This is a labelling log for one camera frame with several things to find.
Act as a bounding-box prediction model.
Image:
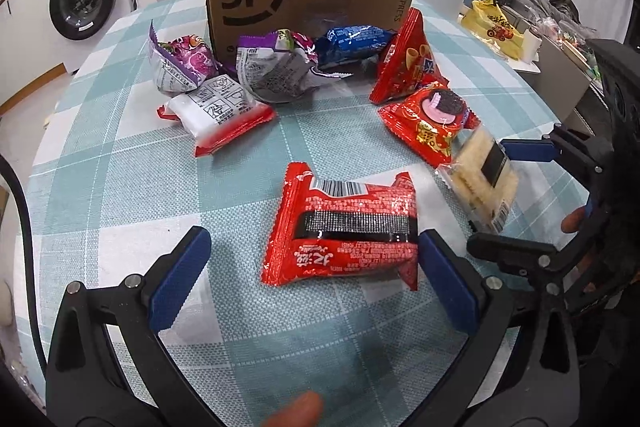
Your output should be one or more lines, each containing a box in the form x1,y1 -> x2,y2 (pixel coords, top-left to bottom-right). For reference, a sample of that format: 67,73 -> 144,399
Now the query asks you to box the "purple grape candy bag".
148,24 -> 218,96

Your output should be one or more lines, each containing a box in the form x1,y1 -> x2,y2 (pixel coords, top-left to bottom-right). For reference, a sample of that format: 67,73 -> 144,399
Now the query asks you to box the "teal checked tablecloth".
14,0 -> 591,427

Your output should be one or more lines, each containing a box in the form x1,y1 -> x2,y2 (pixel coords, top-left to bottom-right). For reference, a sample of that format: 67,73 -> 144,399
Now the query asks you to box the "red cone chips bag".
369,8 -> 448,105

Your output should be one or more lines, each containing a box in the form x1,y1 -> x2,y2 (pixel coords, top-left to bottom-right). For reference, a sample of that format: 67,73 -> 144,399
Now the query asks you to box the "person's right hand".
560,204 -> 601,293

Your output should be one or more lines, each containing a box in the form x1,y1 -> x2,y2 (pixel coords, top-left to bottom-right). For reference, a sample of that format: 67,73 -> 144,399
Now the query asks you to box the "red black-stripe snack pack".
260,161 -> 418,291

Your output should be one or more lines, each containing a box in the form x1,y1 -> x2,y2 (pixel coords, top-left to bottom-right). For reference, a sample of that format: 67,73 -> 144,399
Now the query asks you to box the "red chocolate pie pack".
378,81 -> 480,168

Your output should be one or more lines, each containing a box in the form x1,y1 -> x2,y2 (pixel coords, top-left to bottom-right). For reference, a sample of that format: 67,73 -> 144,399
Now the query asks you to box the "white red instruction snack pack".
156,75 -> 277,157

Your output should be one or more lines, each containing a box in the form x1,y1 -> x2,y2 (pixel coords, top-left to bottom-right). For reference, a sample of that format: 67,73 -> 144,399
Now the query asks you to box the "clear cracker sandwich pack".
436,126 -> 518,234

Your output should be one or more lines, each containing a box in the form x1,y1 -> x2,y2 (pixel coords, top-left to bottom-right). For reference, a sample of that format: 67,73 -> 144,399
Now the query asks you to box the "person's left hand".
262,391 -> 323,427

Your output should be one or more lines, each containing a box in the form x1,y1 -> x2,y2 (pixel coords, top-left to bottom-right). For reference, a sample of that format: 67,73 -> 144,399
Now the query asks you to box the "yellow plastic bag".
460,0 -> 524,61

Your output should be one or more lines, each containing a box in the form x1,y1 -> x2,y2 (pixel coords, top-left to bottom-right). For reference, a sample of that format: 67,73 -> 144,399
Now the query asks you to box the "black cable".
0,152 -> 49,373

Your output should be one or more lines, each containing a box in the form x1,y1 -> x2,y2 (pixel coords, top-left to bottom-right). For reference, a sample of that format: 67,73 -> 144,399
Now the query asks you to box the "blue cookie pack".
314,25 -> 396,68

